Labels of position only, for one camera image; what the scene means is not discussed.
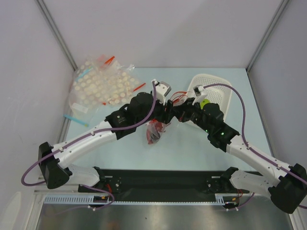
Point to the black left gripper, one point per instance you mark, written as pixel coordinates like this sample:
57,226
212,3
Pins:
167,115

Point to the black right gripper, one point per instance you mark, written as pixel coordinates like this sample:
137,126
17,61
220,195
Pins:
189,110

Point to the clear bag with orange zipper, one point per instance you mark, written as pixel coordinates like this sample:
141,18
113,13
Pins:
158,131

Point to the white perforated plastic basket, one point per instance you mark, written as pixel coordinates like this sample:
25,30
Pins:
218,94

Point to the red toy lobster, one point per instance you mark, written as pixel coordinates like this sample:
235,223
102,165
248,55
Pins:
156,131

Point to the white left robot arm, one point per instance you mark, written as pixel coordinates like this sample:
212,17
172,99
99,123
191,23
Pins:
57,161

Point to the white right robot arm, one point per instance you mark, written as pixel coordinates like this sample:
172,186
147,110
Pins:
283,184

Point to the pile of clear zip bags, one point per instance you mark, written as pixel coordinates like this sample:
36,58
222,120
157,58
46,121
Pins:
99,82

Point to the green toy apple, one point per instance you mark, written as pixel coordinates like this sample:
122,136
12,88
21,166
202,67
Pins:
204,102

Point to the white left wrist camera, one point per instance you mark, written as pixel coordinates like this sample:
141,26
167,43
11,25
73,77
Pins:
162,90

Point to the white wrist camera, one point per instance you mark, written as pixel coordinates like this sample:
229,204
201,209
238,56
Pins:
162,90
200,94

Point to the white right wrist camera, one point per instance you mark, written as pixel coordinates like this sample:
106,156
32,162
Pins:
200,94

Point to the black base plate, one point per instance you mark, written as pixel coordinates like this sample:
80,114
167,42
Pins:
149,184

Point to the white slotted cable duct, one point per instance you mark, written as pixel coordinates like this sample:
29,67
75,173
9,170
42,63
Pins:
216,200

